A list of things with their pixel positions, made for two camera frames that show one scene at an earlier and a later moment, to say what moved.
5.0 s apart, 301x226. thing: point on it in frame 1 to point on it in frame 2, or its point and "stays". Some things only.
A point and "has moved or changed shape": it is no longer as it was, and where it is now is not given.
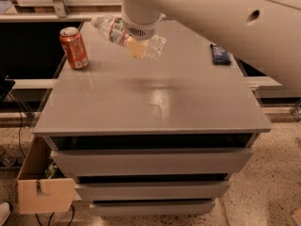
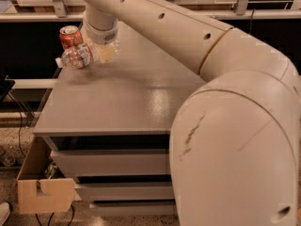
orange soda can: [73, 47] stays
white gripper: [140, 30] to [101, 36]
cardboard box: [42, 185] stays
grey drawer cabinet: [153, 137] stays
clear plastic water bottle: [112, 29] has moved or changed shape
